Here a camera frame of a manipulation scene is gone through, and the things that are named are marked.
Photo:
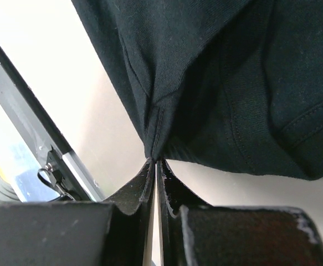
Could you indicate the black t shirt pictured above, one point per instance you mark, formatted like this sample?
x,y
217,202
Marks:
x,y
231,85

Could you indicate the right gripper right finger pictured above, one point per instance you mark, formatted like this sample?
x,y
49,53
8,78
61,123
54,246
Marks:
x,y
183,217

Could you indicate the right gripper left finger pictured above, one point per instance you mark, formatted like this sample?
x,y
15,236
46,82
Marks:
x,y
127,235

